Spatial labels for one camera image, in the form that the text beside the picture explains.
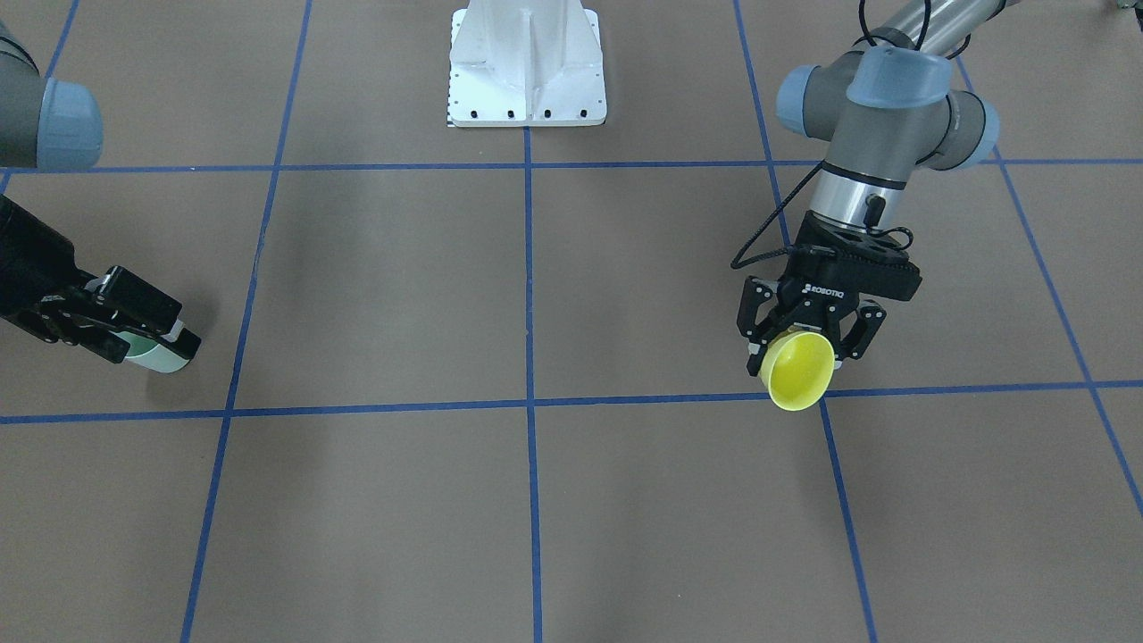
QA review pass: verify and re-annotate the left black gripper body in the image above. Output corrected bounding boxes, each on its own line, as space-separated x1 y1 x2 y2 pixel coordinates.
775 254 863 343

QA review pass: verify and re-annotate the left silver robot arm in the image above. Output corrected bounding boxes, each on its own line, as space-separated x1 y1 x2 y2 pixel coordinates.
738 1 1008 376

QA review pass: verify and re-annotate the white camera pedestal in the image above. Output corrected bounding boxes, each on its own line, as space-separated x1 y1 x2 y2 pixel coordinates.
446 1 608 128

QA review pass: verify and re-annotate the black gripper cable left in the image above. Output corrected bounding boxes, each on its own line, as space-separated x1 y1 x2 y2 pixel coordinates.
730 161 828 271

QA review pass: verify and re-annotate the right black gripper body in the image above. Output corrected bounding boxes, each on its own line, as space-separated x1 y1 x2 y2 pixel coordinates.
1 196 95 341

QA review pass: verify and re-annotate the yellow plastic cup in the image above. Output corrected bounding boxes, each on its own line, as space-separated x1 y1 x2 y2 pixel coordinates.
759 327 836 412

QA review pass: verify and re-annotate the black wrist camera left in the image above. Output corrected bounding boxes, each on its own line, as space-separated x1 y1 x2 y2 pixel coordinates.
782 209 922 302

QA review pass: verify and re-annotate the green plastic cup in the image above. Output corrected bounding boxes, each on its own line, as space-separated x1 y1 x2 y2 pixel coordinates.
115 319 203 373

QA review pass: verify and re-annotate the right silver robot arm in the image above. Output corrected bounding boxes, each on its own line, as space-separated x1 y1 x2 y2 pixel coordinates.
1 29 201 373

